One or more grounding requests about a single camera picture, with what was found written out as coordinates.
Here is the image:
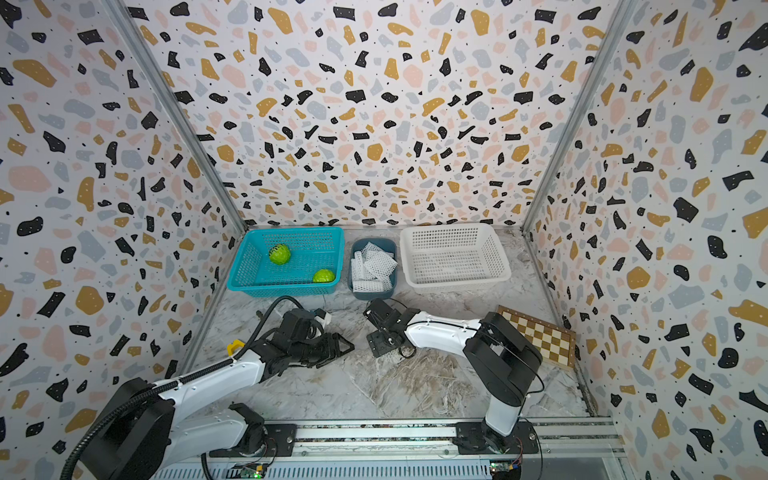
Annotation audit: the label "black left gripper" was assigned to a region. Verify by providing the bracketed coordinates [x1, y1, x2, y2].
[290, 331, 356, 367]

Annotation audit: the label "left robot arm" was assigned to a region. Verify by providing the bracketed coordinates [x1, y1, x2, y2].
[61, 308, 355, 479]

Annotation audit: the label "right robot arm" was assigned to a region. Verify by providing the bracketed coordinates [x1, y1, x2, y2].
[364, 299, 543, 455]

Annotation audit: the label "white foam nets pile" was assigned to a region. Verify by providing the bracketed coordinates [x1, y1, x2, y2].
[350, 241, 398, 294]

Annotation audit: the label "green custard apple dark spots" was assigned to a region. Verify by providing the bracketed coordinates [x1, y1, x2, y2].
[268, 244, 292, 265]

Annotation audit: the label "teal plastic basket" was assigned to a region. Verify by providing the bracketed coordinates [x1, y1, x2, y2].
[227, 227, 345, 298]

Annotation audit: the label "dark blue net bin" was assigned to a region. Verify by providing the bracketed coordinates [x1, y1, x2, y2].
[348, 238, 399, 301]

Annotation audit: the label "yellow triangular plastic block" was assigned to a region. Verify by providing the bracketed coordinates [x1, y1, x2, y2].
[227, 339, 245, 357]

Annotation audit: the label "white plastic basket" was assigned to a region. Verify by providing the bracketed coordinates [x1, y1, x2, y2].
[399, 223, 511, 294]

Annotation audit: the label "wooden chessboard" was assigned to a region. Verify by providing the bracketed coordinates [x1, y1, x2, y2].
[497, 306, 575, 368]

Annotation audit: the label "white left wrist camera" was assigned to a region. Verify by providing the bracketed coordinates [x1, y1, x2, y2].
[313, 308, 332, 328]

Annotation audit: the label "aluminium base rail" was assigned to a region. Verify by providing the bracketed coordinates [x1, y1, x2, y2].
[155, 417, 634, 479]

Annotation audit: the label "aluminium corner post right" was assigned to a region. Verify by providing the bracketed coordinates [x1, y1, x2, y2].
[521, 0, 637, 236]

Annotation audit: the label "aluminium corner post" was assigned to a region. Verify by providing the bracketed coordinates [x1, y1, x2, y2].
[104, 1, 247, 237]
[521, 0, 637, 236]

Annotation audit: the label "black corrugated cable conduit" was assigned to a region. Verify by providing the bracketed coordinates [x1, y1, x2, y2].
[59, 295, 310, 480]

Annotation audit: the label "aluminium corner post left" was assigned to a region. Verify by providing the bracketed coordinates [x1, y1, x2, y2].
[104, 1, 247, 237]

